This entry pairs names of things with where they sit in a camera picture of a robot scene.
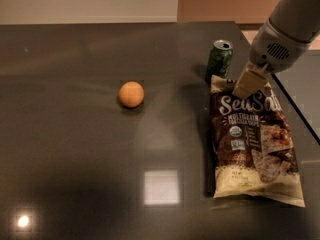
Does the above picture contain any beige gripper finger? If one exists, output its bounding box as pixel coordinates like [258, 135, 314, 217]
[233, 61, 268, 99]

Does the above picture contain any brown sea salt chip bag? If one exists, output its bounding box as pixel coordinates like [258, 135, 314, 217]
[210, 76, 305, 207]

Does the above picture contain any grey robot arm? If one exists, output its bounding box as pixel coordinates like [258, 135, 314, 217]
[233, 0, 320, 99]

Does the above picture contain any green soda can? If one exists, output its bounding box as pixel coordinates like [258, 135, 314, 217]
[205, 40, 233, 83]

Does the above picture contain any orange fruit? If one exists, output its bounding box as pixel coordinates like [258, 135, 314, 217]
[118, 81, 144, 108]

